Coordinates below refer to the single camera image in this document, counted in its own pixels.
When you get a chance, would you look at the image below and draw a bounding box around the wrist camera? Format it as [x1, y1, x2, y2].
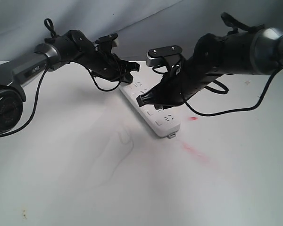
[146, 45, 183, 67]
[95, 33, 119, 52]

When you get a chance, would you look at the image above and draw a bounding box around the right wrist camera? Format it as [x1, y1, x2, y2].
[146, 45, 183, 67]

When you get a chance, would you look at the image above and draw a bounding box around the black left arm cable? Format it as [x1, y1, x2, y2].
[0, 18, 123, 140]

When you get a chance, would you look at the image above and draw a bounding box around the white backdrop cloth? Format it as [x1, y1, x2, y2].
[0, 0, 283, 61]

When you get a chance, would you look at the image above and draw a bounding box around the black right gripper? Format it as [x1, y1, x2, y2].
[136, 56, 217, 110]

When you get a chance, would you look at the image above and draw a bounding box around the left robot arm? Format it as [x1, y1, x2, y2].
[0, 30, 140, 138]

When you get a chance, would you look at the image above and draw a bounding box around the white power strip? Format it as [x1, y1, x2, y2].
[119, 80, 180, 138]

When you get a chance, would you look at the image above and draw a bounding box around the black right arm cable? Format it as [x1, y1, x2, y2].
[153, 13, 283, 117]

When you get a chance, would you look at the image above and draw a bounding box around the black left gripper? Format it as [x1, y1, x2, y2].
[77, 51, 140, 84]

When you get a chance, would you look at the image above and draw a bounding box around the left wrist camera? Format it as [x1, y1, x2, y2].
[95, 33, 119, 52]

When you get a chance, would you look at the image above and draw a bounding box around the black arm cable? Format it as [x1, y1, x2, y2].
[0, 18, 123, 140]
[153, 13, 283, 117]

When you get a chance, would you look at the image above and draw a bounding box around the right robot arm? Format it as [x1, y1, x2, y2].
[136, 28, 283, 109]

